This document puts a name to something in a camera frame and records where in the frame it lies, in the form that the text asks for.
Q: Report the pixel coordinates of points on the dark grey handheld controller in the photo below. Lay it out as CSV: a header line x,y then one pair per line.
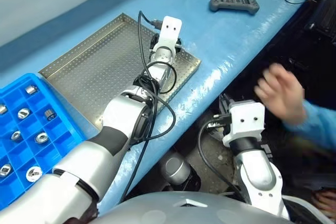
x,y
233,1

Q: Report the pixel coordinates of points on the grey rounded cylinder shape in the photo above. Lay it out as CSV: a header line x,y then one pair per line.
x,y
174,167

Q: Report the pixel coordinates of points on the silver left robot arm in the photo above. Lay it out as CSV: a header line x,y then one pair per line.
x,y
118,113

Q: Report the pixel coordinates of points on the blue plastic table cover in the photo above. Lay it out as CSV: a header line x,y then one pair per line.
x,y
236,37

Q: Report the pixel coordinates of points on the metal nut in bin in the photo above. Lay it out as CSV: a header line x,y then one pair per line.
x,y
23,113
16,136

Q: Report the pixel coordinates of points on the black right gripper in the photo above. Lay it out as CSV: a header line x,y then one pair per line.
x,y
225,108

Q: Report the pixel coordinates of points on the blue compartment tray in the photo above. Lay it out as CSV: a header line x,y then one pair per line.
x,y
56,140

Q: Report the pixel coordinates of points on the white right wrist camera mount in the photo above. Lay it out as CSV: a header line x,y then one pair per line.
x,y
246,123

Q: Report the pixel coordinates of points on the perforated metal tray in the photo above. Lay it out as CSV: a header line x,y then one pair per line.
x,y
92,72

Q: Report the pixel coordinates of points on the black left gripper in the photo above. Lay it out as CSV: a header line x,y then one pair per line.
x,y
154,40

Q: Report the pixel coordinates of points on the grey robot torso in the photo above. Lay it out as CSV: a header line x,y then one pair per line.
x,y
157,208

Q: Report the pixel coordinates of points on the person's bare hand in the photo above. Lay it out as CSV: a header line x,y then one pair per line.
x,y
283,95

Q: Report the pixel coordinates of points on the person's forearm blue sleeve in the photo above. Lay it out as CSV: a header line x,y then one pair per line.
x,y
320,124

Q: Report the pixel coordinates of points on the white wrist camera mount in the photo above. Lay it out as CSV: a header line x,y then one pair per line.
x,y
170,32
246,123

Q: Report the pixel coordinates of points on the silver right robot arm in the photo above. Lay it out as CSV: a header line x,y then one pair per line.
x,y
258,169

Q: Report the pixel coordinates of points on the black equipment case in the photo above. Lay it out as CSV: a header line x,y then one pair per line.
x,y
325,16

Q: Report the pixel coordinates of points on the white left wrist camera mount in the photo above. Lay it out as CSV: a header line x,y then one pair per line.
x,y
170,32

